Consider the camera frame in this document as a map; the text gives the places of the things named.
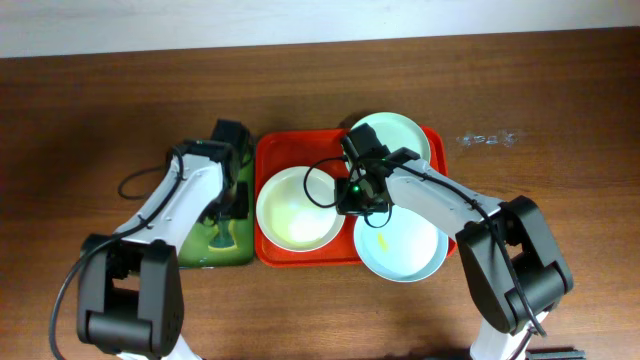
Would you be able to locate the mint green plate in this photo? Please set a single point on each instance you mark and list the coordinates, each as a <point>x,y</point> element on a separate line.
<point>396,131</point>

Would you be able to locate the cream white plate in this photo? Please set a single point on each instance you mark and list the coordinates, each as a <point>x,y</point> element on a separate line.
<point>290,209</point>

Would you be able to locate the red tray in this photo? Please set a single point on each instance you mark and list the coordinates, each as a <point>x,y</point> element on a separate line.
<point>281,150</point>

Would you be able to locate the light blue plate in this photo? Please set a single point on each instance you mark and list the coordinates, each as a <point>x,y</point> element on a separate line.
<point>401,247</point>

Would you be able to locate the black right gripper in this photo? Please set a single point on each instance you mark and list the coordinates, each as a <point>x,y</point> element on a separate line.
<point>350,204</point>

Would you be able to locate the green tray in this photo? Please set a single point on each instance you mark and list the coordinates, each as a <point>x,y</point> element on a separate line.
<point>195,253</point>

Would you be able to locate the yellow green sponge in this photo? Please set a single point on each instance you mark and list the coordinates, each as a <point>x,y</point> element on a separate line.
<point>221,234</point>

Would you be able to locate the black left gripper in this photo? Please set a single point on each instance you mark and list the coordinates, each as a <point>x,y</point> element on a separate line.
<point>226,212</point>

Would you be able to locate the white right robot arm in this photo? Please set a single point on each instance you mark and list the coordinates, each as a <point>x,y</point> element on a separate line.
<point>515,271</point>

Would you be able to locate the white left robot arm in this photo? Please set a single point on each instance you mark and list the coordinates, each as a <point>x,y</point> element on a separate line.
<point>130,301</point>

